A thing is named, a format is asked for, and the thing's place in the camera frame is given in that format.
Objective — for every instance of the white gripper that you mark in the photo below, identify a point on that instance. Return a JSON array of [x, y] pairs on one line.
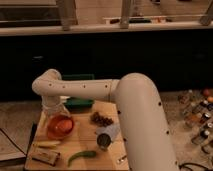
[[58, 109]]

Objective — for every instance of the orange apple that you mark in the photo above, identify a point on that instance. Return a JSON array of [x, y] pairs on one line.
[[64, 125]]

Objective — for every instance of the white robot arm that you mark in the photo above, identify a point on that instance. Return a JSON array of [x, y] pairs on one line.
[[141, 115]]

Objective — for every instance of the red bowl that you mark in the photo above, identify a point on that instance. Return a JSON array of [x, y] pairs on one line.
[[52, 132]]

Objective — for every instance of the green rectangular container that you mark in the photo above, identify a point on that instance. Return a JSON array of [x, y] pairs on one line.
[[74, 103]]

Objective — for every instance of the yellow banana piece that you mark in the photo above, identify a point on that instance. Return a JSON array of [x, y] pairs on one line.
[[47, 144]]

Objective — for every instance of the bunch of dark grapes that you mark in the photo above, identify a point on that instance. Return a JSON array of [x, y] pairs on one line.
[[100, 120]]

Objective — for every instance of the brown rectangular sponge block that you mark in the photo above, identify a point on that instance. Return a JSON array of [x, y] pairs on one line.
[[45, 156]]

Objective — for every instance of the wooden cutting board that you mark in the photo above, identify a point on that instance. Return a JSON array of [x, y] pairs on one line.
[[83, 138]]

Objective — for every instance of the silver tin can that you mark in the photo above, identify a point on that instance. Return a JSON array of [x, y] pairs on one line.
[[106, 135]]

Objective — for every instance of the metal spoon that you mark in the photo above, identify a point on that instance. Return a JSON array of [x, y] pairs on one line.
[[121, 159]]

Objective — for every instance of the spice bottle rack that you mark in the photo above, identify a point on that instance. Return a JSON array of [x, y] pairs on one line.
[[196, 113]]

